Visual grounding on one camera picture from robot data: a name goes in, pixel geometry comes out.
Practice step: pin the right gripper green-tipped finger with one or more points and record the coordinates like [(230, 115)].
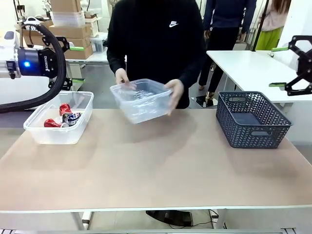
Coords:
[(278, 84), (280, 49)]

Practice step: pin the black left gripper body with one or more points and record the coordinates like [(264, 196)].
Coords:
[(36, 63)]

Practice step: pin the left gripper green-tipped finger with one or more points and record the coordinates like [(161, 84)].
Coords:
[(76, 49), (78, 80)]

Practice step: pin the clear plastic storage bin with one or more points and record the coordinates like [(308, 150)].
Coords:
[(146, 109), (61, 136)]

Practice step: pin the person right forearm black sleeve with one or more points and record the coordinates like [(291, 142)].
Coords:
[(114, 58)]

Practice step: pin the person left forearm black sleeve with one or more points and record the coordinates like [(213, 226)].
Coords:
[(192, 65)]

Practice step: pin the dark grey woven plastic basket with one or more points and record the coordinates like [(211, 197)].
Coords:
[(256, 141)]

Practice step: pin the person right hand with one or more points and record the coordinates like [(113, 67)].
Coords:
[(123, 78)]

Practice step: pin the person left hand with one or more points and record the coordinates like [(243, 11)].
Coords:
[(178, 90)]

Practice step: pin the cardboard box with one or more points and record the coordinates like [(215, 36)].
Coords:
[(83, 52), (70, 31), (34, 36), (64, 5)]

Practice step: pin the bystander in pink and lime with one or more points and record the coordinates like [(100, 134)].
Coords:
[(270, 39)]

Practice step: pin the clear plastic drawer unit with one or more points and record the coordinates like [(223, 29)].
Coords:
[(98, 45)]

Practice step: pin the stacked clear plastic bins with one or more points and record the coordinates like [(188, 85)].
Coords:
[(68, 19)]

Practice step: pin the crushed red can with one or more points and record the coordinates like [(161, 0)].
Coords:
[(65, 109), (52, 123)]

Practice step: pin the large white table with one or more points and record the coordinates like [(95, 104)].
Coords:
[(243, 65)]

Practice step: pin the bystander in navy clothes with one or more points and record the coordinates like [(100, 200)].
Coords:
[(226, 19)]

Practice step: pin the person torso in black hoodie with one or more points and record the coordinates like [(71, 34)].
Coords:
[(156, 36)]

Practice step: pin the white table leg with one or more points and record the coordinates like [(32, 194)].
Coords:
[(84, 220)]

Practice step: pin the black foot pedal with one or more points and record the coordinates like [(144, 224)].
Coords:
[(170, 217)]

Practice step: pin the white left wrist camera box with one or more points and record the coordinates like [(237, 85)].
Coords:
[(11, 40)]

